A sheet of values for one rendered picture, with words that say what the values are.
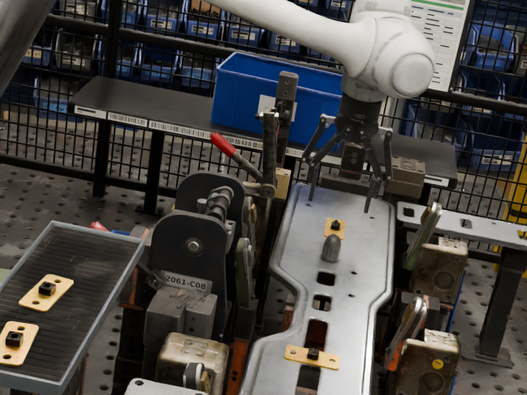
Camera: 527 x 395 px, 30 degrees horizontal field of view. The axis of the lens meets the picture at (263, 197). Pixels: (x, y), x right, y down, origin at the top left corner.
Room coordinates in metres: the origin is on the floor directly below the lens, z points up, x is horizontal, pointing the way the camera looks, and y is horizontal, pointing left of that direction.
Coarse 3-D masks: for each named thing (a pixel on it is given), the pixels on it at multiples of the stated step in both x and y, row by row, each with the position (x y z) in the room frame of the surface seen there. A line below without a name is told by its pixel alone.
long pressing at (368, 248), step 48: (336, 192) 1.91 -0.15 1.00; (288, 240) 1.65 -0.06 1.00; (384, 240) 1.72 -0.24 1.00; (288, 288) 1.49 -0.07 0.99; (336, 288) 1.49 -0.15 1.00; (384, 288) 1.52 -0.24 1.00; (288, 336) 1.31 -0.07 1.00; (336, 336) 1.34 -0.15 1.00; (288, 384) 1.19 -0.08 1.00; (336, 384) 1.21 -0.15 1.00
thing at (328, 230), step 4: (328, 220) 1.76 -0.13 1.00; (332, 220) 1.76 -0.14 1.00; (340, 220) 1.77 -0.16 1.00; (328, 224) 1.74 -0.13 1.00; (332, 224) 1.72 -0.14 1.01; (340, 224) 1.75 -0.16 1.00; (344, 224) 1.75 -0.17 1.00; (328, 228) 1.72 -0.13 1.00; (332, 228) 1.72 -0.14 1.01; (336, 228) 1.72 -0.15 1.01; (340, 228) 1.73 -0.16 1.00; (344, 228) 1.74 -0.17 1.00; (328, 232) 1.71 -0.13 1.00; (332, 232) 1.71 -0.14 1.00; (336, 232) 1.71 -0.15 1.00; (340, 232) 1.71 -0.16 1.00; (340, 236) 1.70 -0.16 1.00
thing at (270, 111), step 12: (276, 108) 1.75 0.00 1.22; (264, 120) 1.72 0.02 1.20; (276, 120) 1.73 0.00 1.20; (288, 120) 1.73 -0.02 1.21; (264, 132) 1.72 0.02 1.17; (276, 132) 1.76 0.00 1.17; (264, 144) 1.72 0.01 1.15; (264, 156) 1.72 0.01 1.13; (264, 168) 1.72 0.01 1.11; (264, 180) 1.72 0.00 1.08
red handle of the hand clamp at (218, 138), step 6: (216, 132) 1.75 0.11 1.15; (216, 138) 1.74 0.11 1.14; (222, 138) 1.74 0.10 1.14; (216, 144) 1.74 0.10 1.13; (222, 144) 1.74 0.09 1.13; (228, 144) 1.74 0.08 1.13; (222, 150) 1.74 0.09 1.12; (228, 150) 1.74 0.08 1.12; (234, 150) 1.74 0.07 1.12; (228, 156) 1.74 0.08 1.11; (234, 156) 1.74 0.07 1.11; (240, 156) 1.74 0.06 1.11; (240, 162) 1.74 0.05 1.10; (246, 162) 1.74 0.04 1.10; (246, 168) 1.74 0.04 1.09; (252, 168) 1.74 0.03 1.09; (252, 174) 1.73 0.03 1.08; (258, 174) 1.73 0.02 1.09; (258, 180) 1.73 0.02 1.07
